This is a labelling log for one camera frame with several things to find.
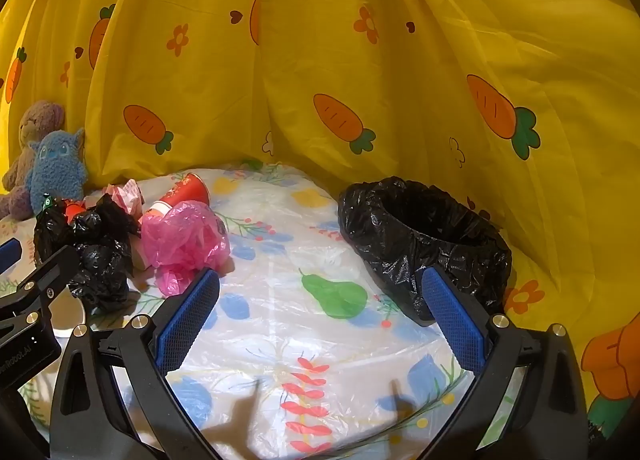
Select black plastic bag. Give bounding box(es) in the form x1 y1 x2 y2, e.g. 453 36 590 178
34 192 143 316

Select bin with black liner bag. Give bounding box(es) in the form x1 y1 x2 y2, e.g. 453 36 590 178
337 176 513 326

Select floral plastic table cover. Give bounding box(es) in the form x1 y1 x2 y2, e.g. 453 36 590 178
0 160 521 460

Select yellow carrot-print curtain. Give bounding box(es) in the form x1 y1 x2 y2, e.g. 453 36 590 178
0 0 640 441

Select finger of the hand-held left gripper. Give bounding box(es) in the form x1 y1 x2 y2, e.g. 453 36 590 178
0 239 23 275
0 245 82 341

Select white cup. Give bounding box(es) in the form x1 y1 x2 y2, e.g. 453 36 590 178
50 285 87 339

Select blue plush monster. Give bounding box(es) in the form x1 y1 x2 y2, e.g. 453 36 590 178
26 127 90 213

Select purple teddy bear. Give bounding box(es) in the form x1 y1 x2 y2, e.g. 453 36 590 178
0 100 67 221

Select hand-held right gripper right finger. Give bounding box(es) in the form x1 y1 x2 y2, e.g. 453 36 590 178
417 267 591 460

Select pink plastic bag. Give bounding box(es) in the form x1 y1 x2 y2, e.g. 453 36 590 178
141 200 232 297

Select red paper cup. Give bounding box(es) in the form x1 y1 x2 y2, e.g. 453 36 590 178
145 172 212 218

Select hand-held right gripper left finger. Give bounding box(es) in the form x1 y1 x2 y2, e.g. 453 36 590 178
50 267 223 460

